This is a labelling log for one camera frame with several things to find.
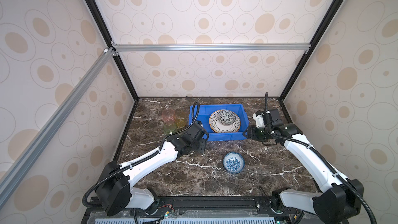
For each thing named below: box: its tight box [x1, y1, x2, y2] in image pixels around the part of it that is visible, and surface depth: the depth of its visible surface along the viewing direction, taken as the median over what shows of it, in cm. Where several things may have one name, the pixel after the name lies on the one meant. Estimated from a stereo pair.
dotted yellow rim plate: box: [209, 110, 241, 134], surface depth 101 cm
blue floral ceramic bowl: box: [222, 151, 246, 174], surface depth 86 cm
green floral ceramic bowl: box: [217, 109, 237, 126], surface depth 102 cm
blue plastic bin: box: [188, 103, 250, 142], surface depth 102 cm
